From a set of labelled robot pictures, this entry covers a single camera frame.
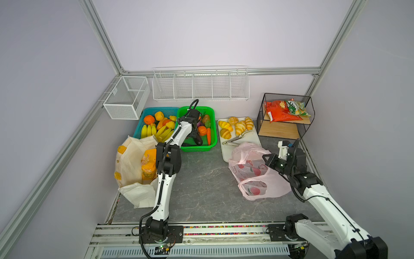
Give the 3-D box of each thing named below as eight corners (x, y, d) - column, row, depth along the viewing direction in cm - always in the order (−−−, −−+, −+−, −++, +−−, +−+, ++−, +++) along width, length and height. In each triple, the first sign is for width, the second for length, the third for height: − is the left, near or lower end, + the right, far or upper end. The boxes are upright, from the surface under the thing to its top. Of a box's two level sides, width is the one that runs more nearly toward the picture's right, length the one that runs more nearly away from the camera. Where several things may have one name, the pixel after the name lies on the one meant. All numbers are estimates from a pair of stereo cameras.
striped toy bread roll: (219, 138, 111) (219, 136, 108) (219, 131, 115) (219, 128, 113) (230, 138, 111) (231, 136, 108) (230, 131, 115) (230, 128, 112)
